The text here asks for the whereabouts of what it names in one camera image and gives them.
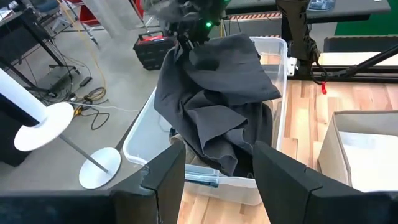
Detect black diagonal strut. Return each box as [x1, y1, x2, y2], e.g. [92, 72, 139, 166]
[328, 45, 398, 78]

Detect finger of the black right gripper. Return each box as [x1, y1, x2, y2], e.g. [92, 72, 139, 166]
[177, 32, 201, 52]

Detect black frame rail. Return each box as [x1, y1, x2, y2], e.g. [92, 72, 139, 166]
[289, 64, 398, 84]

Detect clear plastic storage bin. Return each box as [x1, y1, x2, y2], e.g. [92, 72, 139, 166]
[123, 36, 289, 207]

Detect red cabinet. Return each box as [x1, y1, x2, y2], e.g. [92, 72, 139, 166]
[78, 0, 102, 27]

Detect grey rod stand small disc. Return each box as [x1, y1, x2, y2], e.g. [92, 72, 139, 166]
[58, 133, 122, 190]

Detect white pole stand large disc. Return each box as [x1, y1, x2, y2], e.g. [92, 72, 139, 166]
[0, 67, 75, 152]

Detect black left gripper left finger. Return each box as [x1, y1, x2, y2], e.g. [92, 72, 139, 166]
[108, 141, 187, 224]

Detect black cable loop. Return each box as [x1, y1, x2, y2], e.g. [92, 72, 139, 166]
[74, 104, 111, 131]

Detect black table with hazard tape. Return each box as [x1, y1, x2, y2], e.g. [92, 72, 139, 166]
[223, 0, 391, 25]

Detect yellow cable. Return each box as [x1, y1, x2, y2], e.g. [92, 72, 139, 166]
[57, 0, 108, 102]

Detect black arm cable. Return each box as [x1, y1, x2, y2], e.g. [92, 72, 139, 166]
[309, 43, 330, 86]

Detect clear plastic container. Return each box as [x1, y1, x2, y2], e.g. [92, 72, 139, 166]
[308, 0, 337, 11]

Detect black power adapter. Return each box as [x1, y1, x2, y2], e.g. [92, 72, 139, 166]
[78, 75, 93, 88]

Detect black and red tool case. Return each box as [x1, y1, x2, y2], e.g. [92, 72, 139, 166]
[132, 30, 177, 71]

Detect white cable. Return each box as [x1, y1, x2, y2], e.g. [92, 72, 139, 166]
[66, 100, 143, 113]

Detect black desk frame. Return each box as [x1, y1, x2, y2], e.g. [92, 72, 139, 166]
[0, 0, 79, 94]

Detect dark grey garment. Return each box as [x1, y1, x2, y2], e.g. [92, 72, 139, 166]
[153, 32, 282, 178]

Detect beige garment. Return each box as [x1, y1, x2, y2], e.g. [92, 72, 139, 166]
[169, 133, 206, 167]

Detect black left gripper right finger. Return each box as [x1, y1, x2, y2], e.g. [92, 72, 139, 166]
[252, 140, 368, 224]

